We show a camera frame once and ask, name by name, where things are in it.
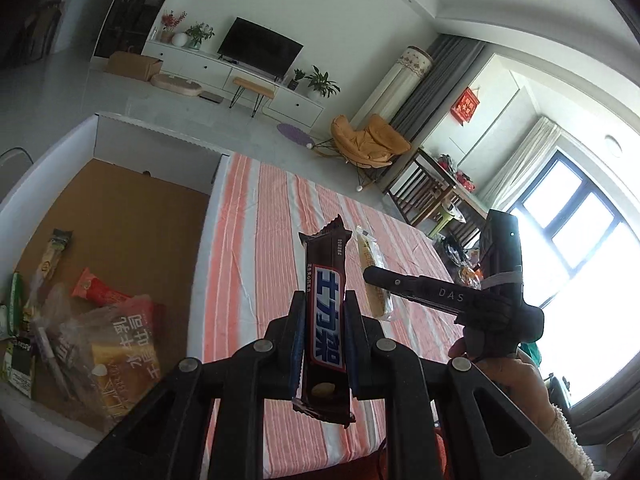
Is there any dark wooden chair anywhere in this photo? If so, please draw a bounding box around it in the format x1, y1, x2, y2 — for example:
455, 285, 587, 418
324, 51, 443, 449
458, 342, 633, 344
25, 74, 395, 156
385, 147, 453, 226

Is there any person's right hand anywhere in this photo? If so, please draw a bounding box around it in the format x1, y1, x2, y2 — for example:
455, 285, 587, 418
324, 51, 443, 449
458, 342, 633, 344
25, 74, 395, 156
447, 337, 558, 428

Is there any brown chocolate bar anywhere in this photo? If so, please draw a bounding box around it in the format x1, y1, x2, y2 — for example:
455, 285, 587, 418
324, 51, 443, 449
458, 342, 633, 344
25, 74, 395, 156
291, 214, 357, 428

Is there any orange striped tablecloth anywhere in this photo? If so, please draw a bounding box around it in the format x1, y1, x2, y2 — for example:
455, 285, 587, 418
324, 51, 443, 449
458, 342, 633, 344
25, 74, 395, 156
192, 152, 481, 480

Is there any brown cardboard box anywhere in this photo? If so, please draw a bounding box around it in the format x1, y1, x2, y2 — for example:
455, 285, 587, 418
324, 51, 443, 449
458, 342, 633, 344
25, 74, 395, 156
105, 51, 163, 82

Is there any white curtain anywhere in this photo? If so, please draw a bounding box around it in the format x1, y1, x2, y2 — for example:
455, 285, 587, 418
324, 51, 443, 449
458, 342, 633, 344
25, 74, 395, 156
480, 116, 568, 211

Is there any wooden side table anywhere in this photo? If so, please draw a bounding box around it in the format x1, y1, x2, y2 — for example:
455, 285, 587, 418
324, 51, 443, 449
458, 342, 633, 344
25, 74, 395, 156
435, 157, 493, 241

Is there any red wall hanging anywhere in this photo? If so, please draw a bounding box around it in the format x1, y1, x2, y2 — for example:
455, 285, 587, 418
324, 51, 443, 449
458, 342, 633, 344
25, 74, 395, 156
450, 87, 481, 125

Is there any red snack packet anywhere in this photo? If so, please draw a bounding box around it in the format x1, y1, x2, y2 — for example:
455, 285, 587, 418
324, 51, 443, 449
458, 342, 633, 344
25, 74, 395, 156
70, 267, 133, 308

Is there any long yellow snack packet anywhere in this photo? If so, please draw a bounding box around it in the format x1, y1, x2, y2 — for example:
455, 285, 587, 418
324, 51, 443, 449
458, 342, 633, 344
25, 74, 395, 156
352, 225, 396, 321

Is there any dark green snack packet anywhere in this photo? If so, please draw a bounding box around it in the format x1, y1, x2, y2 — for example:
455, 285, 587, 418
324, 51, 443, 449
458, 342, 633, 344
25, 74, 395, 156
0, 337, 36, 400

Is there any wooden stool with metal legs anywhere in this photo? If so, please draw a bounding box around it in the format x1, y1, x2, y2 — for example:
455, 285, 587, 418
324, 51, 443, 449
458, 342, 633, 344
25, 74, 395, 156
229, 76, 277, 118

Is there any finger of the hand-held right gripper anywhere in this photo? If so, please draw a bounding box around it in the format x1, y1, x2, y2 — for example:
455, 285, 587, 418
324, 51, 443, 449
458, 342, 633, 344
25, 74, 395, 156
362, 265, 473, 316

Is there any green plant in white vase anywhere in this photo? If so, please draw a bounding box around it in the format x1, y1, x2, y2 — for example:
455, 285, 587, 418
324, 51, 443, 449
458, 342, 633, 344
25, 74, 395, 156
172, 22, 216, 51

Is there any person's right forearm white sleeve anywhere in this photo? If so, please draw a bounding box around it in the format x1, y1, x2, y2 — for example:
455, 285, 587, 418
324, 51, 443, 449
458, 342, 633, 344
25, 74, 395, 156
537, 402, 598, 480

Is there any white cardboard box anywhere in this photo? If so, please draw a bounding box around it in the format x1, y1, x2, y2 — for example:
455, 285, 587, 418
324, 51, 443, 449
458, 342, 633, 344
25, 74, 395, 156
0, 112, 231, 480

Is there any red flower arrangement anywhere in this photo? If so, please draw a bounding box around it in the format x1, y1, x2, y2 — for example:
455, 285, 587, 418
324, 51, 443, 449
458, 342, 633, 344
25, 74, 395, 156
159, 10, 187, 43

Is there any flat screen television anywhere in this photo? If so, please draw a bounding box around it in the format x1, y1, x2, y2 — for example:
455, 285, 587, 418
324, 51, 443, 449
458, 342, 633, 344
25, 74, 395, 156
217, 16, 304, 78

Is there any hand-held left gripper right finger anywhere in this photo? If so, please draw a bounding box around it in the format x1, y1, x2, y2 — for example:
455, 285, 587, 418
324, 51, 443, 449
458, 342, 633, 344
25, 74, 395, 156
342, 290, 586, 480

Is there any dark display cabinet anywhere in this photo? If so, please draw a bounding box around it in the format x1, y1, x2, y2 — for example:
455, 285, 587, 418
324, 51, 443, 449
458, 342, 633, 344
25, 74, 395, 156
92, 0, 193, 61

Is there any grey curtain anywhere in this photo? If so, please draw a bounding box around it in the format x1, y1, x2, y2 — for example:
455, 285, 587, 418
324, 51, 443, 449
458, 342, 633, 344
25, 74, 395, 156
390, 35, 486, 146

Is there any white television cabinet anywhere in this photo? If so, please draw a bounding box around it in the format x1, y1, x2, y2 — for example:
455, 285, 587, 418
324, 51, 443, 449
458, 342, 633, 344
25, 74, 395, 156
142, 40, 326, 128

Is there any purple round mat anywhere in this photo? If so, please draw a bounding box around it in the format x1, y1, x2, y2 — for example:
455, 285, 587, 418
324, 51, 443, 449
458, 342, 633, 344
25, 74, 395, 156
276, 122, 312, 145

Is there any black snack packet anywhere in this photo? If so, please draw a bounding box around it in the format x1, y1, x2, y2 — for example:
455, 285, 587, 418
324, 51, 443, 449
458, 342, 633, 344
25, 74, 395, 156
35, 327, 73, 401

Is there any large potted green plant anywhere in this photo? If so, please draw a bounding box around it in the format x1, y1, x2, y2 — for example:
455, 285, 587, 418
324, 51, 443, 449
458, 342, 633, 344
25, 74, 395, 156
305, 65, 341, 100

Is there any cluster of jars and snacks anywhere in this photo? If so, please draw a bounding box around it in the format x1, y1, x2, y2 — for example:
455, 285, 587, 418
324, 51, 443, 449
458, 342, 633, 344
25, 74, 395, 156
430, 200, 488, 286

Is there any bagged toast loaf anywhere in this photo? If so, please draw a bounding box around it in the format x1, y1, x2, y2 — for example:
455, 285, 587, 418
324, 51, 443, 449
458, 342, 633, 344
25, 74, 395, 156
60, 292, 166, 433

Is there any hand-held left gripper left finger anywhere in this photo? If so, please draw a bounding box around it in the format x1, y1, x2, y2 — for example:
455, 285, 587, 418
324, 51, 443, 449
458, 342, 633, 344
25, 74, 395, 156
67, 290, 308, 480

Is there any black framed window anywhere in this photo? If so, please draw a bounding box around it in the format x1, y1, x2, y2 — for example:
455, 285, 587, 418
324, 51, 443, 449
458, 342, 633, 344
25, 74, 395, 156
507, 147, 640, 411

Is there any beige round pet bed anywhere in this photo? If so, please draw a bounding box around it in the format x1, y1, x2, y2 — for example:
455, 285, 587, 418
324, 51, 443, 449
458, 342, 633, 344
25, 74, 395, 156
151, 73, 202, 98

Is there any yellow stick packet dark tip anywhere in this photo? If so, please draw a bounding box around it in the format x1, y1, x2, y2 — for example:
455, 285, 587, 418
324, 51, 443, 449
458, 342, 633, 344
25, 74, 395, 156
22, 229, 73, 321

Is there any orange lounge chair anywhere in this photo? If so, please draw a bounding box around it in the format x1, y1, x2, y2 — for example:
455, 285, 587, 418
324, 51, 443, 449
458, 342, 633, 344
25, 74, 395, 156
315, 114, 413, 193

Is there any standing air conditioner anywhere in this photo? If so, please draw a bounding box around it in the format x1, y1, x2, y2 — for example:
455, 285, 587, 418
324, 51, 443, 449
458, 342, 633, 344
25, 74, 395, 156
365, 45, 435, 121

